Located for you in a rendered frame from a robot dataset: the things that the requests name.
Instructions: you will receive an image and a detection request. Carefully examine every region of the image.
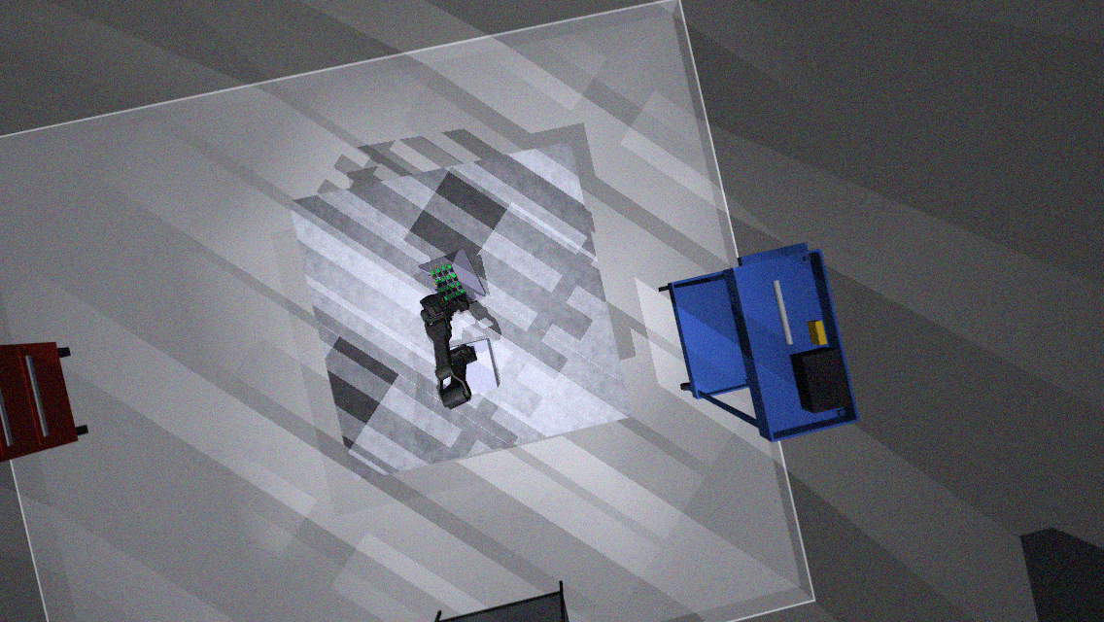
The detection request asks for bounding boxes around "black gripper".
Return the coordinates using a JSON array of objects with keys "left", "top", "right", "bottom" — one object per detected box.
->
[{"left": 420, "top": 294, "right": 469, "bottom": 321}]

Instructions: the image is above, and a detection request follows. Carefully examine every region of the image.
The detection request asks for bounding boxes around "grey switch panel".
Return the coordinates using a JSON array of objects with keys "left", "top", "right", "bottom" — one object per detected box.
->
[{"left": 420, "top": 249, "right": 486, "bottom": 305}]

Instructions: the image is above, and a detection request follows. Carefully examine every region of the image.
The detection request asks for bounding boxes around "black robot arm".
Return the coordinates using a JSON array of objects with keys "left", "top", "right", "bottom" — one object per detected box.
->
[{"left": 420, "top": 293, "right": 477, "bottom": 409}]

